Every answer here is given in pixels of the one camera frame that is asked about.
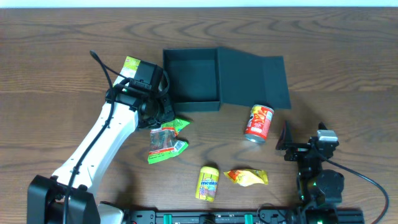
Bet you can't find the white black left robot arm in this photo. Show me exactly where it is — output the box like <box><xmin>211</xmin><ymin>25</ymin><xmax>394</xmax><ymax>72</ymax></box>
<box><xmin>27</xmin><ymin>62</ymin><xmax>175</xmax><ymax>223</ymax></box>

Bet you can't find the dark green box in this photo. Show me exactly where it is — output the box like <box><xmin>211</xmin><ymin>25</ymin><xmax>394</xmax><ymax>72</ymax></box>
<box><xmin>163</xmin><ymin>47</ymin><xmax>291</xmax><ymax>112</ymax></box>

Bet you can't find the yellow snack packet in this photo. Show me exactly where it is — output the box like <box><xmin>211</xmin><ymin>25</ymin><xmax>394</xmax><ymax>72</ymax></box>
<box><xmin>224</xmin><ymin>169</ymin><xmax>269</xmax><ymax>187</ymax></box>

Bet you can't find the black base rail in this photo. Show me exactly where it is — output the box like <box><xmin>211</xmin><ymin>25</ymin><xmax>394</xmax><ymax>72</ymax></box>
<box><xmin>122</xmin><ymin>209</ymin><xmax>365</xmax><ymax>224</ymax></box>

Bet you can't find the green candy bag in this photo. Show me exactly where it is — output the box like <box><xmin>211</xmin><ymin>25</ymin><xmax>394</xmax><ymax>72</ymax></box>
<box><xmin>147</xmin><ymin>118</ymin><xmax>190</xmax><ymax>164</ymax></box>

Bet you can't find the yellow mentos bottle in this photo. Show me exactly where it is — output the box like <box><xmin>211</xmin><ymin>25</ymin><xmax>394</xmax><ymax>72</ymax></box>
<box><xmin>195</xmin><ymin>166</ymin><xmax>220</xmax><ymax>202</ymax></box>

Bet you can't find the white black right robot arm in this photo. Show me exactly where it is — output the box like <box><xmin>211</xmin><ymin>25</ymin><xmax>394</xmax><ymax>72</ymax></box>
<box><xmin>275</xmin><ymin>122</ymin><xmax>345</xmax><ymax>224</ymax></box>

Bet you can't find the green yellow juice carton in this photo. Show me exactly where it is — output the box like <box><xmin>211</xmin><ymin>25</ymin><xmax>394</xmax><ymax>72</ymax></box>
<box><xmin>113</xmin><ymin>56</ymin><xmax>141</xmax><ymax>86</ymax></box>

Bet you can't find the red chips can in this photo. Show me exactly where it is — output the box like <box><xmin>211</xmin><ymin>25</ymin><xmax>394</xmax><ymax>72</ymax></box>
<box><xmin>244</xmin><ymin>105</ymin><xmax>274</xmax><ymax>144</ymax></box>

